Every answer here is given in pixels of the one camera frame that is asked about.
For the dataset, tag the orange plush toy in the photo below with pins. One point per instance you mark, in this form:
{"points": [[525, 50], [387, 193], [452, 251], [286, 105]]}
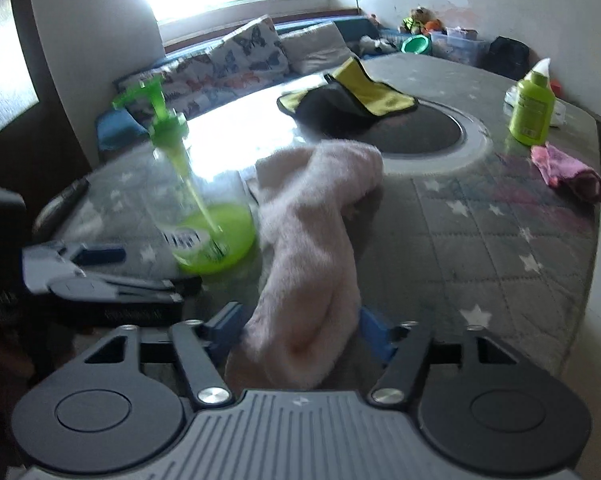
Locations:
{"points": [[434, 25]]}

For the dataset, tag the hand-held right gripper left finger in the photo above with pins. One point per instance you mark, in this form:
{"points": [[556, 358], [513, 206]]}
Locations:
{"points": [[220, 330]]}

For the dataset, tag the dark wooden door frosted glass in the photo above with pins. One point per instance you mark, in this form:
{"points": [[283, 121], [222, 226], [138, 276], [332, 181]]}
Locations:
{"points": [[50, 110]]}

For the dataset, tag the black backpack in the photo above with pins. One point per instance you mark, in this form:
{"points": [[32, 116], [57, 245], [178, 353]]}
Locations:
{"points": [[505, 57]]}

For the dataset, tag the beige cushion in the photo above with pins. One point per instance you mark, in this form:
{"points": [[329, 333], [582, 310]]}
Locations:
{"points": [[315, 45]]}

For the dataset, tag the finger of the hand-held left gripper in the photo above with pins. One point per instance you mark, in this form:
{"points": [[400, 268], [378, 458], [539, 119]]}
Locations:
{"points": [[100, 255], [130, 287]]}

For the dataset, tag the blue sofa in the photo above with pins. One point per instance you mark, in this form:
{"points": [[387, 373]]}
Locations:
{"points": [[115, 130]]}

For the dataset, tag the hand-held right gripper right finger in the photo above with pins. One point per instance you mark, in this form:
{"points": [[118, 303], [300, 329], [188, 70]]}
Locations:
{"points": [[375, 335]]}

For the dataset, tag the pale pink towel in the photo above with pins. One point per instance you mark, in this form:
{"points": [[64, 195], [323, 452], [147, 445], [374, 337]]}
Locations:
{"points": [[305, 240]]}

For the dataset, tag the yellow and grey microfiber cloth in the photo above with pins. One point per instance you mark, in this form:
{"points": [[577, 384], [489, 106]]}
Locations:
{"points": [[375, 95]]}

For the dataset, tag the green plastic bottle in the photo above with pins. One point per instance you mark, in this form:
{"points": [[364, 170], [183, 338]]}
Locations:
{"points": [[530, 115]]}

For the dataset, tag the white tissue pack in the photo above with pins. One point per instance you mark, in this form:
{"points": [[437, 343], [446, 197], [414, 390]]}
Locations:
{"points": [[560, 112]]}

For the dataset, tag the round black induction cooktop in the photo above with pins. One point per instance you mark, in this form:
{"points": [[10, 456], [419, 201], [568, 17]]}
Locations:
{"points": [[430, 130]]}

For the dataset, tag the brown teddy bear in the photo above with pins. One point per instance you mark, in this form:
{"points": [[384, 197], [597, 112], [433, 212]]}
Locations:
{"points": [[415, 20]]}

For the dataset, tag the black and white plush toy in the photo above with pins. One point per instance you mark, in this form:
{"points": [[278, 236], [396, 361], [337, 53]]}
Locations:
{"points": [[378, 45]]}

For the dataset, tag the clear pump bottle green liquid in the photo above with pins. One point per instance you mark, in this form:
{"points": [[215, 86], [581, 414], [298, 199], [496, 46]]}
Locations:
{"points": [[215, 240]]}

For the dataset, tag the long butterfly print cushion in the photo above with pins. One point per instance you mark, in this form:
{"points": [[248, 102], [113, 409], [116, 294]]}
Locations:
{"points": [[195, 80]]}

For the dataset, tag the small clear plastic box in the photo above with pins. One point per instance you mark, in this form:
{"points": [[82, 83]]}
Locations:
{"points": [[438, 42]]}

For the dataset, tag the pink cloth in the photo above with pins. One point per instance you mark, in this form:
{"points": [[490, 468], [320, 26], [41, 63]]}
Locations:
{"points": [[560, 165]]}

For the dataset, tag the green plastic basin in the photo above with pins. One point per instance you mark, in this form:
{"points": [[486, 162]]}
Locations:
{"points": [[416, 45]]}

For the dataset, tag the pink plush toy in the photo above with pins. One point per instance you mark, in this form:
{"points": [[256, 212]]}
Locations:
{"points": [[375, 20]]}

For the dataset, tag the large clear plastic storage box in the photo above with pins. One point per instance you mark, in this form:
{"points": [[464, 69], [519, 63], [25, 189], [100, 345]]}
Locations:
{"points": [[468, 50]]}

